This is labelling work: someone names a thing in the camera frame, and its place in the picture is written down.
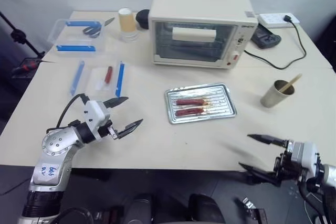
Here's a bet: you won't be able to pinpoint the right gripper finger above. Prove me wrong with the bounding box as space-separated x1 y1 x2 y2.
238 162 279 186
247 133 286 148

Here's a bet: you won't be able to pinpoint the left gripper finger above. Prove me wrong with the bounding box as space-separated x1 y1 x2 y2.
102 96 130 109
115 118 144 140

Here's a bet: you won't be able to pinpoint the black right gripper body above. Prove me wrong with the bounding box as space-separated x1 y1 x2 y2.
274 140 300 183

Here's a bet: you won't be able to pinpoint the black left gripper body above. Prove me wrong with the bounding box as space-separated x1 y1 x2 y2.
97 120 119 141

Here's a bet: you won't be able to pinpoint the red brown sausage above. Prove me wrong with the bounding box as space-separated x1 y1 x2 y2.
175 98 205 106
175 107 205 118

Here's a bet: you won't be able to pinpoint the wooden skewer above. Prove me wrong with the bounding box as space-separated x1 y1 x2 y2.
279 73 303 94

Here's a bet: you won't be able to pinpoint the clear box with blue clips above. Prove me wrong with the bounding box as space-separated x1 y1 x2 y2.
69 59 126 98
48 18 106 55

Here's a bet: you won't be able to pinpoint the black object with silver clip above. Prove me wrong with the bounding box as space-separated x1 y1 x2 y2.
235 197 267 224

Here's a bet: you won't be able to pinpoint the metal cup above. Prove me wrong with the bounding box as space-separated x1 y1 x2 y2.
260 79 296 108

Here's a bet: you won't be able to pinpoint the silver baking tray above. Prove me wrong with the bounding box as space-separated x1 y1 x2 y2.
164 82 238 125

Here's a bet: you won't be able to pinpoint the dark rounded shape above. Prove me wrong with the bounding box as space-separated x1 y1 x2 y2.
188 193 227 224
128 194 153 224

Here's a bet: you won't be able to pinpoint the brown paper cup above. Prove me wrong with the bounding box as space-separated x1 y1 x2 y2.
118 7 137 33

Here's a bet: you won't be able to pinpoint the black round object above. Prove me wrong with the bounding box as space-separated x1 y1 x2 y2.
135 9 151 29

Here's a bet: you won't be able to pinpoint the black tray with tools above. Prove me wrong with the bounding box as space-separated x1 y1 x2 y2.
11 57 43 79

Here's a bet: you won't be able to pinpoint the dark grey handheld controller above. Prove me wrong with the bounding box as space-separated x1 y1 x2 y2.
251 24 282 49

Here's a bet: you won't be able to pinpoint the black tripod stand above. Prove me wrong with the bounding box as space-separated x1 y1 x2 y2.
0 11 46 59

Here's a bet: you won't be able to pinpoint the white power strip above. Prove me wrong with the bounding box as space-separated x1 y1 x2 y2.
258 12 302 29

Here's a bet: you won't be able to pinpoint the white toaster oven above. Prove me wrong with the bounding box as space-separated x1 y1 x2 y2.
149 0 259 70

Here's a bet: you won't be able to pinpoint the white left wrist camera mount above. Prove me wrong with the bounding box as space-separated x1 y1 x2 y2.
83 100 112 139

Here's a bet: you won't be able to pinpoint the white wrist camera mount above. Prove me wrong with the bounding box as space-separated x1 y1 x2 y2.
290 141 322 180
83 100 112 139

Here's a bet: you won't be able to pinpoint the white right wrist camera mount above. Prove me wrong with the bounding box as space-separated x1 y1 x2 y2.
290 141 322 180

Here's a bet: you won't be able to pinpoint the small red handled item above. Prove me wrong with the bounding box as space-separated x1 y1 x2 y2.
103 66 114 86

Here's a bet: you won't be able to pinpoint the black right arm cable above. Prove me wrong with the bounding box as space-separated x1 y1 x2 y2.
297 179 336 224

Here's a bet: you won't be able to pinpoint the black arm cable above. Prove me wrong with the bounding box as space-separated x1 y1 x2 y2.
56 92 90 130
297 179 336 224

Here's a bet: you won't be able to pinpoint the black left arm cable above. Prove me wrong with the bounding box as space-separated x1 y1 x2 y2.
56 92 90 130

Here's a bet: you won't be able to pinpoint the blue handled scissors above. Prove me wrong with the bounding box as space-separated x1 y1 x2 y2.
82 17 116 37

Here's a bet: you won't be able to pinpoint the black oven power cable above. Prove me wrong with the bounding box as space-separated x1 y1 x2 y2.
244 15 307 70

